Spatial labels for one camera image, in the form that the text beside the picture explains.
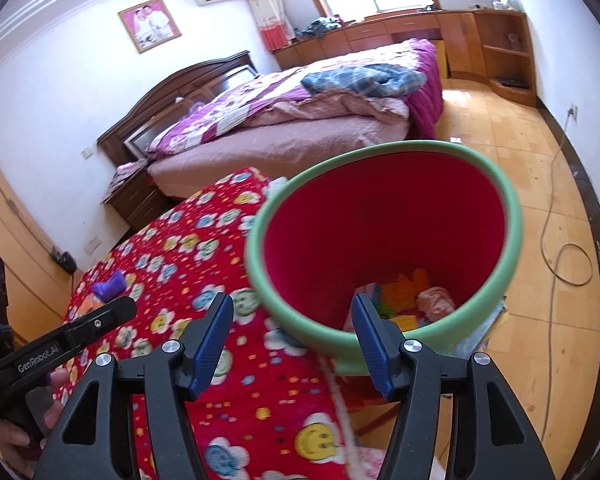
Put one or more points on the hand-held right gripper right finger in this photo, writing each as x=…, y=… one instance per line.
x=372, y=345

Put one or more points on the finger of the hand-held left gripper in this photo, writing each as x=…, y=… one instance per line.
x=100, y=320

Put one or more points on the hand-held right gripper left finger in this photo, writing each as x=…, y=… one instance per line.
x=210, y=347

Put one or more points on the red bin with green rim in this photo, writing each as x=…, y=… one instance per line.
x=380, y=210

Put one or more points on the person's left hand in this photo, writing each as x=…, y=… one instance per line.
x=10, y=440

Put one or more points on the purple crumpled plastic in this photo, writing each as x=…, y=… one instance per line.
x=110, y=286

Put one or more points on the pink crumpled wrapper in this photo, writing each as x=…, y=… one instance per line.
x=435, y=302

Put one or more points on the red smiley printed blanket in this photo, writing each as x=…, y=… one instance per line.
x=170, y=270

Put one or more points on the light wooden wardrobe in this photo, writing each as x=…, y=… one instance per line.
x=20, y=260

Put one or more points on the dark wooden nightstand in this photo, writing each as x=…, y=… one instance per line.
x=140, y=205

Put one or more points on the pink folded clothes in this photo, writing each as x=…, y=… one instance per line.
x=127, y=172

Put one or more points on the bed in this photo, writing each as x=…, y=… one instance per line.
x=260, y=150

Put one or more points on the dark wooden headboard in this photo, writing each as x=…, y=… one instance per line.
x=155, y=95

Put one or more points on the purple floral quilt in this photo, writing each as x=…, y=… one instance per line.
x=230, y=110

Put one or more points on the blue plaid blanket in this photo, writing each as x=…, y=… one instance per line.
x=360, y=80

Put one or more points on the framed wedding photo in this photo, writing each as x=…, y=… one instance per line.
x=150, y=24

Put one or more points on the low wooden cabinet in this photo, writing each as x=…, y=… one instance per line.
x=370, y=32

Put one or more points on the wooden corner shelf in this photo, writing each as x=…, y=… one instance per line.
x=505, y=55

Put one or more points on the dark clothes pile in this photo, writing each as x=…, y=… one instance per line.
x=321, y=26

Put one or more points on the patterned curtain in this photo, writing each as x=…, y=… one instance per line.
x=269, y=10

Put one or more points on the small white containers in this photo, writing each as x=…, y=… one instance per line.
x=506, y=1

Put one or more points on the white wall socket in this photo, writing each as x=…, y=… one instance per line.
x=92, y=245
x=573, y=111

